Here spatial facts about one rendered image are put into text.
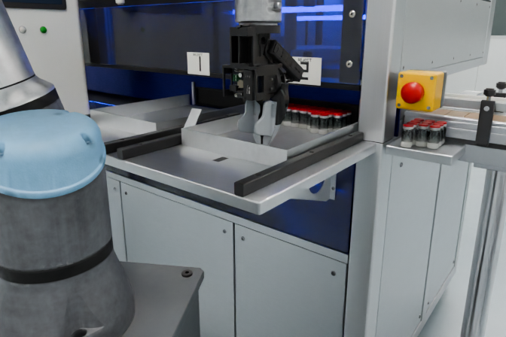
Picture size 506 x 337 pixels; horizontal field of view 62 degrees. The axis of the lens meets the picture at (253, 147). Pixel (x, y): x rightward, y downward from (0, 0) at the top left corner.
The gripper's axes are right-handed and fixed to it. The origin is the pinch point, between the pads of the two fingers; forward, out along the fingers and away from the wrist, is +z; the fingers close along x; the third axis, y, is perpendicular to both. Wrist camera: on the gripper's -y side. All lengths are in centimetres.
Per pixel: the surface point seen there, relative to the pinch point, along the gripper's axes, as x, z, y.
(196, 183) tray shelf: -1.5, 3.6, 15.7
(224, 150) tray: -8.1, 2.7, 1.9
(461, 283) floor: 14, 92, -131
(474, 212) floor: 2, 92, -220
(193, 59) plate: -43, -11, -24
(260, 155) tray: 0.3, 2.1, 1.9
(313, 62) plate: -4.7, -12.4, -24.0
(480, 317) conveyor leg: 33, 45, -39
